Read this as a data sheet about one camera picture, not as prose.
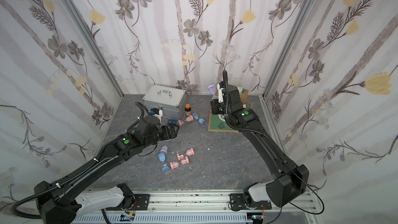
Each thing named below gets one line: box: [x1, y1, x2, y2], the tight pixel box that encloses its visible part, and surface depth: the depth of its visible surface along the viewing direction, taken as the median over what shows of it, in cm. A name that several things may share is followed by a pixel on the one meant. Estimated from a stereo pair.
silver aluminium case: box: [141, 84, 187, 121], surface depth 101 cm
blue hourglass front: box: [161, 163, 170, 173], surface depth 84 cm
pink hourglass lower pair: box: [176, 152, 190, 165], surface depth 88 cm
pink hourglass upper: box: [185, 114, 194, 122], surface depth 106 cm
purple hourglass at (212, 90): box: [207, 84, 219, 101], surface depth 77 cm
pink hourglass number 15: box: [169, 161, 180, 171], surface depth 85 cm
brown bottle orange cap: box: [184, 103, 192, 117], surface depth 106 cm
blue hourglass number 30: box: [157, 152, 166, 162], surface depth 88 cm
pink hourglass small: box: [186, 147, 195, 157], surface depth 90 cm
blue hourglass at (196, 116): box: [192, 112, 206, 125], surface depth 107 cm
